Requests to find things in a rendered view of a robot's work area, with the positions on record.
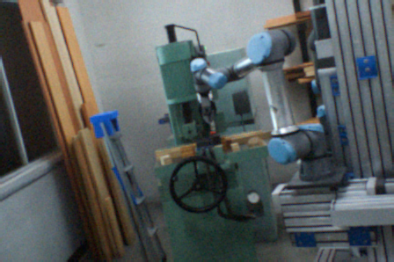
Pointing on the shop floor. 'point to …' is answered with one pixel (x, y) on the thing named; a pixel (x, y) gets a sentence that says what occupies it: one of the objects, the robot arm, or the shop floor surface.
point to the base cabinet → (209, 230)
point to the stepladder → (105, 124)
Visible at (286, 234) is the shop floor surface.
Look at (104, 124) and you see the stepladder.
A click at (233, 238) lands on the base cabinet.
